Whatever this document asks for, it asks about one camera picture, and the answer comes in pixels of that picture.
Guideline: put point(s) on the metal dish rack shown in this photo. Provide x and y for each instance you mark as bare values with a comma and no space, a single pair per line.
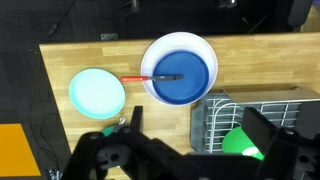
213,116

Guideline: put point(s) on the small metal bracket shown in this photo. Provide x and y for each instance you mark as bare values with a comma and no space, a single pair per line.
109,36

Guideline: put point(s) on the blue plate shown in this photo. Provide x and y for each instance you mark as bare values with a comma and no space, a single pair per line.
180,66

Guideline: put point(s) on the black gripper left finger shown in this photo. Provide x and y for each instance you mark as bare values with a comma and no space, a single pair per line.
137,116

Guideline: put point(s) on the large lavender plate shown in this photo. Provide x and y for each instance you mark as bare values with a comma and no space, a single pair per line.
156,50

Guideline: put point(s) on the orange floor mat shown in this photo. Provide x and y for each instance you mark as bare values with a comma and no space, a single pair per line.
16,150

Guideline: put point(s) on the light cyan plate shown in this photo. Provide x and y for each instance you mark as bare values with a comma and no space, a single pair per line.
96,93

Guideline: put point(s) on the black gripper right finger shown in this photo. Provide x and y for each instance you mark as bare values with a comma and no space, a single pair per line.
258,123

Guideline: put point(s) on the dark green plate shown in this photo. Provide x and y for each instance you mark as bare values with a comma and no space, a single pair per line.
108,130

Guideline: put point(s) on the green plastic bowl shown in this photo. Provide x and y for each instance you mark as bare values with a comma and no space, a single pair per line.
236,141

